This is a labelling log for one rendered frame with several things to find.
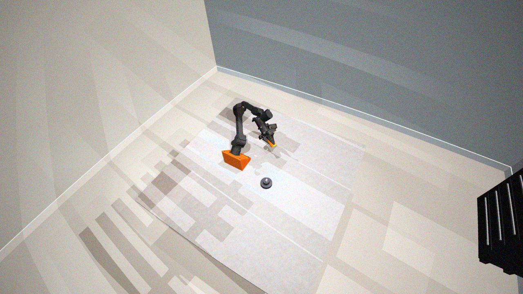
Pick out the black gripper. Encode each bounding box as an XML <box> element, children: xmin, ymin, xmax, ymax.
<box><xmin>258</xmin><ymin>123</ymin><xmax>276</xmax><ymax>145</ymax></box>

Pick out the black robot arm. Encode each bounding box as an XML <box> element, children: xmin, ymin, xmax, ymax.
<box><xmin>229</xmin><ymin>101</ymin><xmax>273</xmax><ymax>156</ymax></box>

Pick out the dark grey round pedestal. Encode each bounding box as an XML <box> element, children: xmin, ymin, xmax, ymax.
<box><xmin>260</xmin><ymin>177</ymin><xmax>272</xmax><ymax>189</ymax></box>

